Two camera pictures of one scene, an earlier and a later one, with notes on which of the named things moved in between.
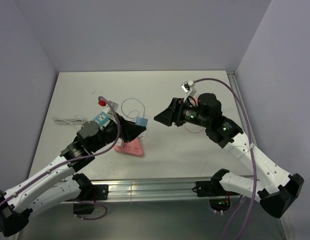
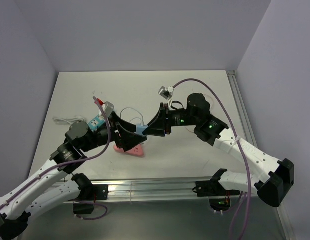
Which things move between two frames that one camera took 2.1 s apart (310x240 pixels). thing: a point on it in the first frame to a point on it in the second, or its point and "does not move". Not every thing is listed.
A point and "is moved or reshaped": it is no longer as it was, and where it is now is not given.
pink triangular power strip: (133, 147) does not move
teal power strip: (101, 118) does not move
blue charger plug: (141, 121) is moved or reshaped
